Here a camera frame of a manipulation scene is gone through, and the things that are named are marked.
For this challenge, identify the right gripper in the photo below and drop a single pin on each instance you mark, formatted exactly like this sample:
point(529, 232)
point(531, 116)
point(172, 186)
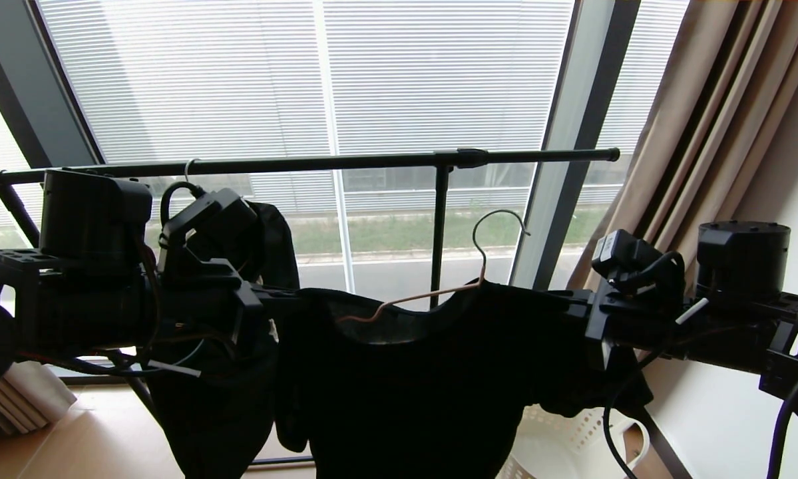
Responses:
point(638, 326)

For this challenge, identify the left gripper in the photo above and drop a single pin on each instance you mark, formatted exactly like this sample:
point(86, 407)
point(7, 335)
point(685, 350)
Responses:
point(106, 309)

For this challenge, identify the black shorts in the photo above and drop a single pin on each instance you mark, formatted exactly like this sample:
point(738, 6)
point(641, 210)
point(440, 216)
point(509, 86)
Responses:
point(219, 412)

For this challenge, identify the pink clothes hanger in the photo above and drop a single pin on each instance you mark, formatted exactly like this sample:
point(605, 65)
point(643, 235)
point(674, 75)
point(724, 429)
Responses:
point(482, 269)
point(187, 171)

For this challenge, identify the black garment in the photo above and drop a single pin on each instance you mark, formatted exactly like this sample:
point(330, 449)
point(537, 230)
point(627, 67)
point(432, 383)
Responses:
point(425, 386)

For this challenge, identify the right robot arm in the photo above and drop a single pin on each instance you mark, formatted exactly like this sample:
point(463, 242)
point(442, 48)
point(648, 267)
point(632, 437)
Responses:
point(741, 259)

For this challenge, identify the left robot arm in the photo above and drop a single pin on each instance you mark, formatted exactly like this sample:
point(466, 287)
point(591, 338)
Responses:
point(92, 213)

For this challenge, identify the white laundry basket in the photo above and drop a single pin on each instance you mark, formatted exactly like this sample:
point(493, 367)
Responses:
point(558, 446)

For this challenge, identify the black clothes rack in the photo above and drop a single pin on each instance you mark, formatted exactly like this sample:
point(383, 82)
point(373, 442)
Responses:
point(305, 163)

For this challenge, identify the beige curtain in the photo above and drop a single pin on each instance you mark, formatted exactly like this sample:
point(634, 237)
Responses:
point(32, 399)
point(705, 133)

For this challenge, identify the window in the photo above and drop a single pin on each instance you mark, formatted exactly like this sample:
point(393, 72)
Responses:
point(438, 73)

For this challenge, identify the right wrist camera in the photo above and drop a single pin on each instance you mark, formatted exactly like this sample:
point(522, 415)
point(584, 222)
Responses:
point(621, 253)

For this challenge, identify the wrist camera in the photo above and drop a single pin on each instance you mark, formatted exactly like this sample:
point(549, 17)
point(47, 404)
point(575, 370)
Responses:
point(621, 253)
point(219, 219)

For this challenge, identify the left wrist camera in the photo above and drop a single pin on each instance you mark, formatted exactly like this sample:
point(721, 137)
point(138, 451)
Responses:
point(219, 219)

